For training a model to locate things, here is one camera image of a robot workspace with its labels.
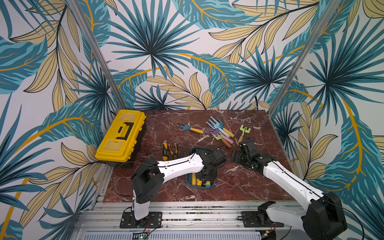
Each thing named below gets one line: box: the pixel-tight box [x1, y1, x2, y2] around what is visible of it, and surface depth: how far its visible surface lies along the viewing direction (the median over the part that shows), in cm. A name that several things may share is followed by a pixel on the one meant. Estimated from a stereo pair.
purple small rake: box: [205, 129, 234, 144], surface depth 108 cm
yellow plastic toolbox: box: [95, 110, 147, 164], surface depth 87 cm
